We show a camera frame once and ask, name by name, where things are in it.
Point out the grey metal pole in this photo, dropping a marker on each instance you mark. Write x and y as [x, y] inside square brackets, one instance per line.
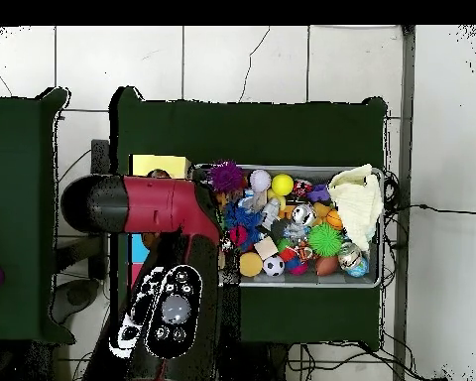
[406, 79]

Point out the grey rounded floor object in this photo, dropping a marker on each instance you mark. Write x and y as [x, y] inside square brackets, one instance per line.
[77, 295]

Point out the purple spiky fish toy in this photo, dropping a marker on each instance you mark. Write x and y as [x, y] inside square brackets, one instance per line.
[226, 176]

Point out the crushed silver can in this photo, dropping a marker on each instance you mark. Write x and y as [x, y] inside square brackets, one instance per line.
[304, 214]

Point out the small soccer ball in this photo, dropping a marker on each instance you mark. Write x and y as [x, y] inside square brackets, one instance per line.
[273, 266]

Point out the yellow smiley ball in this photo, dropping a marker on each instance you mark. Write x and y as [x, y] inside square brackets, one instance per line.
[282, 184]

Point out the white baseball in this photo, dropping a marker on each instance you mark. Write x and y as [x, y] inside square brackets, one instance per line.
[260, 180]

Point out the green puffer ball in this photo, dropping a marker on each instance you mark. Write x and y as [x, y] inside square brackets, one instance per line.
[325, 239]

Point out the wooden box with three holes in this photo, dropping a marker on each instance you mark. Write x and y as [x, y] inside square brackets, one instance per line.
[158, 162]

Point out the small orange basketball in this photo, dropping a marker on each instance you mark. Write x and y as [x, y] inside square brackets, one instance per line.
[334, 219]

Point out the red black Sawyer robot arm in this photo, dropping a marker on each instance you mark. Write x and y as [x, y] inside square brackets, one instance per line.
[154, 202]

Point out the shallow metal mesh bin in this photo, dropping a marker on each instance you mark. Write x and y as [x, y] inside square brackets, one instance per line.
[301, 279]

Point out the cream knitted cloth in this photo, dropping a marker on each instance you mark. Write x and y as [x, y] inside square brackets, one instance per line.
[357, 206]

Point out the blue puffer ball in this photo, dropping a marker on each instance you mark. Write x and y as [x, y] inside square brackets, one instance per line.
[244, 217]

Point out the orange round sponge disc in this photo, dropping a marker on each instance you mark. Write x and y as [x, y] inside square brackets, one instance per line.
[250, 264]

